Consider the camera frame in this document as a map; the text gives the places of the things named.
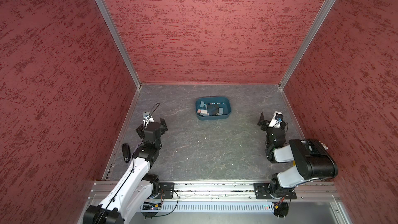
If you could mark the left corner aluminium post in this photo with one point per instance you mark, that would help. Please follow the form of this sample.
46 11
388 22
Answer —
118 41

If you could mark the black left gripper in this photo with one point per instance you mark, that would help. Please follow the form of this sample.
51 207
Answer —
140 130

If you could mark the right corner aluminium post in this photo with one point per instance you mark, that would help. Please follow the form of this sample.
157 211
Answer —
315 26

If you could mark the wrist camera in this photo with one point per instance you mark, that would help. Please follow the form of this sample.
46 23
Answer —
147 116
278 121

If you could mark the teal plastic storage box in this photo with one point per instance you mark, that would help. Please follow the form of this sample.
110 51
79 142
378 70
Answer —
213 101

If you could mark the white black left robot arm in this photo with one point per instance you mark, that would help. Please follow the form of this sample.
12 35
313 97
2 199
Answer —
136 185

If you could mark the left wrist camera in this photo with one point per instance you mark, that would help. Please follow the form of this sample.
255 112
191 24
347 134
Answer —
147 116

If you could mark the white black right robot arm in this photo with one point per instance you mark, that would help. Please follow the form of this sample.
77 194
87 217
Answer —
310 157

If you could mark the black eraser mid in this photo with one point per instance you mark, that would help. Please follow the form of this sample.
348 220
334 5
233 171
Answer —
213 111

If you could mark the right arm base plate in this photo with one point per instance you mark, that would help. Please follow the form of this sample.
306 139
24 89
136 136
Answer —
264 191

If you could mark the corner aluminium post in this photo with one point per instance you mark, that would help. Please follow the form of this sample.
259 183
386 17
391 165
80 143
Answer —
118 41
315 26

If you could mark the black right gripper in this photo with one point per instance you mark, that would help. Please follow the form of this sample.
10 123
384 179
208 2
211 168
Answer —
265 123

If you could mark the aluminium front rail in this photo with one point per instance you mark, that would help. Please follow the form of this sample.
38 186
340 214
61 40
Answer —
244 191

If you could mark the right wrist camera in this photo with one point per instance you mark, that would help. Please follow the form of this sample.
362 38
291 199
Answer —
278 121

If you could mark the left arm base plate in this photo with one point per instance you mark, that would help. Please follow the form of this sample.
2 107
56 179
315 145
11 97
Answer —
162 191

